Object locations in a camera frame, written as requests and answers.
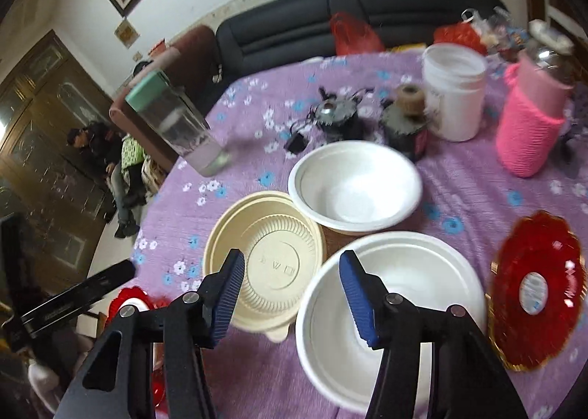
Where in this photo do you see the black device with metal top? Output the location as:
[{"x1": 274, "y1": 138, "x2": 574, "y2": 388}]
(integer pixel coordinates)
[{"x1": 309, "y1": 87, "x2": 374, "y2": 143}]

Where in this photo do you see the wooden glass-panel door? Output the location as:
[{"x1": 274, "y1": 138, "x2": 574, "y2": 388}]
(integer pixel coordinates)
[{"x1": 0, "y1": 29, "x2": 116, "y2": 293}]

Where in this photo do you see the clear bottle green cap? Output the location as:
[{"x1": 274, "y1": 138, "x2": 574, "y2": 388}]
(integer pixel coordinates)
[{"x1": 124, "y1": 71, "x2": 231, "y2": 177}]

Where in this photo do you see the bottle with pink knitted sleeve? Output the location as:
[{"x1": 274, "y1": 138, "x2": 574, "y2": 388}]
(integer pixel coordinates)
[{"x1": 496, "y1": 19, "x2": 576, "y2": 179}]

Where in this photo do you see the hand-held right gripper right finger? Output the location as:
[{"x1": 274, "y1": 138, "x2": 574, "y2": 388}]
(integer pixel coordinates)
[{"x1": 338, "y1": 250, "x2": 530, "y2": 419}]

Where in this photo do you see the dark jar with cork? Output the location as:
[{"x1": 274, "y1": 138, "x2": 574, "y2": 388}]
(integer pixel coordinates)
[{"x1": 380, "y1": 100, "x2": 431, "y2": 163}]

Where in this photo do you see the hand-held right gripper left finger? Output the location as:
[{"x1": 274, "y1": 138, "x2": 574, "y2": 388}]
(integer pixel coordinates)
[{"x1": 54, "y1": 248, "x2": 246, "y2": 419}]

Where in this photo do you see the brown twine spool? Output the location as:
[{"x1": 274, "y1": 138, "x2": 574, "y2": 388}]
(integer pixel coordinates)
[{"x1": 394, "y1": 84, "x2": 426, "y2": 118}]

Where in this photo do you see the white plastic jar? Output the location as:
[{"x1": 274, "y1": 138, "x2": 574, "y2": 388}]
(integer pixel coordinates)
[{"x1": 421, "y1": 43, "x2": 488, "y2": 143}]

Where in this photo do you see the large white bowl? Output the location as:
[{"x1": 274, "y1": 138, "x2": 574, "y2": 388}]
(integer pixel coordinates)
[{"x1": 295, "y1": 231, "x2": 488, "y2": 418}]

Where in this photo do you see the green patterned cloth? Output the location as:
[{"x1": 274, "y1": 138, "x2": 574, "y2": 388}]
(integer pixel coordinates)
[{"x1": 120, "y1": 134, "x2": 147, "y2": 170}]

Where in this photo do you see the small black adapter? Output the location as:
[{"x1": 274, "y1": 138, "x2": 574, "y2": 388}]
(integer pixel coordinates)
[{"x1": 283, "y1": 122, "x2": 309, "y2": 156}]

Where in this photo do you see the red plate gold rim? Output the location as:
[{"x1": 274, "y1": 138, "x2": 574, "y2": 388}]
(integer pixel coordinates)
[
  {"x1": 486, "y1": 210, "x2": 588, "y2": 374},
  {"x1": 107, "y1": 286, "x2": 172, "y2": 416}
]

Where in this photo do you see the cream plastic bowl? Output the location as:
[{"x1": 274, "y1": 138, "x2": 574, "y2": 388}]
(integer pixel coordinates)
[{"x1": 203, "y1": 191, "x2": 327, "y2": 343}]

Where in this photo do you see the red plastic bag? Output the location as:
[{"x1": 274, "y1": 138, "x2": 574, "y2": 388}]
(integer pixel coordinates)
[
  {"x1": 329, "y1": 12, "x2": 385, "y2": 55},
  {"x1": 433, "y1": 23, "x2": 488, "y2": 58}
]

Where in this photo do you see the grey phone stand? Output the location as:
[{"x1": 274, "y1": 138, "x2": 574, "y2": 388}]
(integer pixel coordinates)
[{"x1": 557, "y1": 120, "x2": 585, "y2": 180}]

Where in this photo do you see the black leather sofa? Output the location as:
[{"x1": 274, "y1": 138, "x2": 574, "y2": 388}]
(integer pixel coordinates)
[{"x1": 215, "y1": 0, "x2": 507, "y2": 81}]

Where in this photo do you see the small wall plaque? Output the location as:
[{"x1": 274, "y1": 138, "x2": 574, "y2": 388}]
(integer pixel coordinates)
[{"x1": 113, "y1": 18, "x2": 140, "y2": 49}]

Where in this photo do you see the brown armchair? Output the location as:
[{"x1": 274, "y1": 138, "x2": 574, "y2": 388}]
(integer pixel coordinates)
[{"x1": 109, "y1": 26, "x2": 222, "y2": 173}]

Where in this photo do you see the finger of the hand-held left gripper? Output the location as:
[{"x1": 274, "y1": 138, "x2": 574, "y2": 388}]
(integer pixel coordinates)
[{"x1": 19, "y1": 259, "x2": 137, "y2": 341}]

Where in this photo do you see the small white bowl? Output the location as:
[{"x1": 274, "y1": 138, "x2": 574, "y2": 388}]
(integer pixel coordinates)
[{"x1": 288, "y1": 140, "x2": 424, "y2": 236}]

